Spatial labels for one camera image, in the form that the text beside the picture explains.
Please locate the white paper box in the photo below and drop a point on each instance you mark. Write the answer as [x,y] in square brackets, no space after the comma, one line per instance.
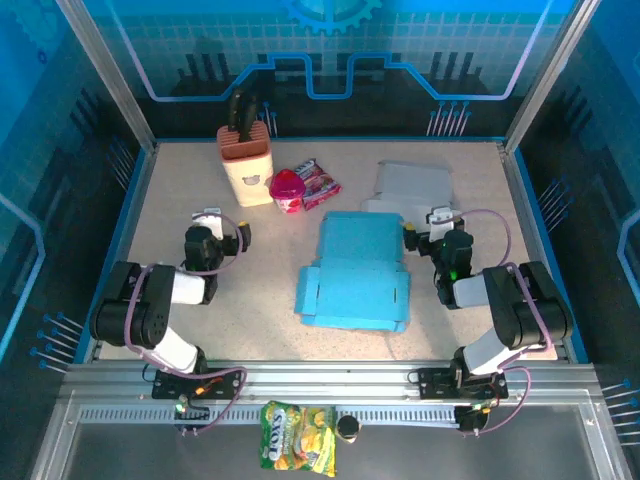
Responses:
[410,182]

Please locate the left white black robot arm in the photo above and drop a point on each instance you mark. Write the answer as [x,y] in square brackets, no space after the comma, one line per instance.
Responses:
[155,300]

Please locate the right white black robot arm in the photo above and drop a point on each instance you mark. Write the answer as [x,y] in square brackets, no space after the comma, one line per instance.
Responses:
[520,310]

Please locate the beige knife block brown top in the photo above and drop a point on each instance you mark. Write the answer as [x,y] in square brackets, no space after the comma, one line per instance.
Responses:
[247,175]

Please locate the pink yoghurt cup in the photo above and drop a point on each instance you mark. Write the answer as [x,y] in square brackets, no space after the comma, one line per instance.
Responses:
[286,192]

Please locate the red candy bag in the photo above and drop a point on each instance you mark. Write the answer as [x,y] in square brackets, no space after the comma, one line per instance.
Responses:
[322,187]

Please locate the aluminium mounting beam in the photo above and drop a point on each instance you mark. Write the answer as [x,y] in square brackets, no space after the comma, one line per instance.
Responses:
[325,375]

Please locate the small circuit board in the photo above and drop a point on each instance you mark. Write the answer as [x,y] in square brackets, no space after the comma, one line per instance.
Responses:
[192,412]
[472,417]

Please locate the black round knob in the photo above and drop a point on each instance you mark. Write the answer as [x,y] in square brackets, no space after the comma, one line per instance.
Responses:
[348,427]

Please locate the yellow candy bag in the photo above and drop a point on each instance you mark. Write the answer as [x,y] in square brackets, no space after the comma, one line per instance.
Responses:
[297,440]

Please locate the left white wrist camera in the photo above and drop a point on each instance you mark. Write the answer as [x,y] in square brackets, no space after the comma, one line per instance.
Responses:
[210,222]

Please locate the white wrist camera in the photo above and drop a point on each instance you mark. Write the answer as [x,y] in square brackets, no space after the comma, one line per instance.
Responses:
[442,215]
[210,222]

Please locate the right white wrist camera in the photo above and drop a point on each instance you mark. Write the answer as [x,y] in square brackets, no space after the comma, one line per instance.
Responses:
[442,215]

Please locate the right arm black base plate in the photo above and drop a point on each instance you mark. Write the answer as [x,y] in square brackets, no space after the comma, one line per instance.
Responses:
[435,382]

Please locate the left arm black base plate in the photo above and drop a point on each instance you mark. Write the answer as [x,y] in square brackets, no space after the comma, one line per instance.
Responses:
[225,382]

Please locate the aluminium frame post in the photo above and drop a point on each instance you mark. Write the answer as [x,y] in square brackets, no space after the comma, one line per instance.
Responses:
[115,90]
[545,85]

